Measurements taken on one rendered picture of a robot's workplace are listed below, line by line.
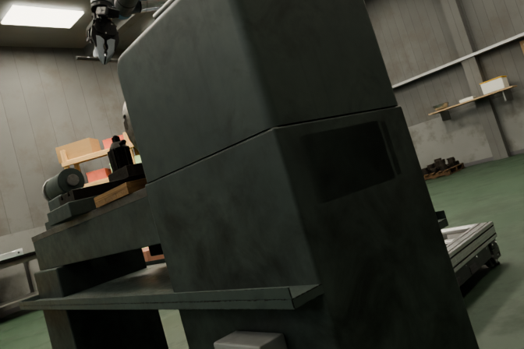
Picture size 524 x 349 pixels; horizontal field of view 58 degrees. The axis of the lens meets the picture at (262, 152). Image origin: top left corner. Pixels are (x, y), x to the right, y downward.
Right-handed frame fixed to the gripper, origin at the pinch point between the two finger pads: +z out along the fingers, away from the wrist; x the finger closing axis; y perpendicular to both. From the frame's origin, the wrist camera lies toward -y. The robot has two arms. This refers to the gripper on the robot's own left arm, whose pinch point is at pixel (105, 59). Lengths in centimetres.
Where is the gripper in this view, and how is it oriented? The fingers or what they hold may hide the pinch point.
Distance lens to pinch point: 162.2
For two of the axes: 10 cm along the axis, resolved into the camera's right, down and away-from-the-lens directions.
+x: -7.8, -0.9, -6.2
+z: 0.9, 9.6, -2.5
